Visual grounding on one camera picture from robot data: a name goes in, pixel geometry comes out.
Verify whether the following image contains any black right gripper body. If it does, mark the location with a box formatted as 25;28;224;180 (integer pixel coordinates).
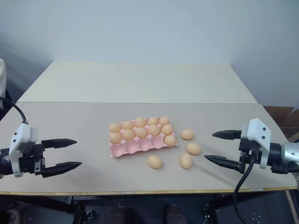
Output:
238;138;263;175

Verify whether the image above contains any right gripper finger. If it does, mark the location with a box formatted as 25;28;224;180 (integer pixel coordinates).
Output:
212;130;242;141
204;154;244;174

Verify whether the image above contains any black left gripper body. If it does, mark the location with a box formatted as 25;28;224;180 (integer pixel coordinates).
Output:
18;142;46;179

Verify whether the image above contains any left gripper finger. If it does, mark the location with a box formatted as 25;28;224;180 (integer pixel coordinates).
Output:
41;138;78;150
42;161;83;179

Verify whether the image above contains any pink egg tray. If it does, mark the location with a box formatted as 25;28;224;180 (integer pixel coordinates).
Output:
108;117;178;158

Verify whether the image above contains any brown cardboard box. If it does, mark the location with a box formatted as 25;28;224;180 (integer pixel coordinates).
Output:
263;105;299;143

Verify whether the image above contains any black panel with white dots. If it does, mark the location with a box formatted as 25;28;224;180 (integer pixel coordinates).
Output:
209;190;295;224

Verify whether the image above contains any dark rounded shape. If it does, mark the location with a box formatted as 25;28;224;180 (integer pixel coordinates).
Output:
164;204;187;224
102;205;129;224

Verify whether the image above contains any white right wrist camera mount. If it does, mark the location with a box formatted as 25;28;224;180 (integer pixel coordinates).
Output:
240;118;272;169

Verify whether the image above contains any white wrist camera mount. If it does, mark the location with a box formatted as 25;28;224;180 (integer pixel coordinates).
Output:
240;118;272;169
8;122;39;178

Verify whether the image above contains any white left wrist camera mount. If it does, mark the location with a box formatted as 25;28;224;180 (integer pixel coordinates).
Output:
8;122;39;178

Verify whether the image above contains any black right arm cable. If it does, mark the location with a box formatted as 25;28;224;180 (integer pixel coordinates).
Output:
233;158;256;224

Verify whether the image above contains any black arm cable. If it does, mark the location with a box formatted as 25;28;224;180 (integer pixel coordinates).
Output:
233;158;256;224
0;96;28;124

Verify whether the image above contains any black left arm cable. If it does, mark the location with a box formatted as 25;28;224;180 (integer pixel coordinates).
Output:
0;96;28;124

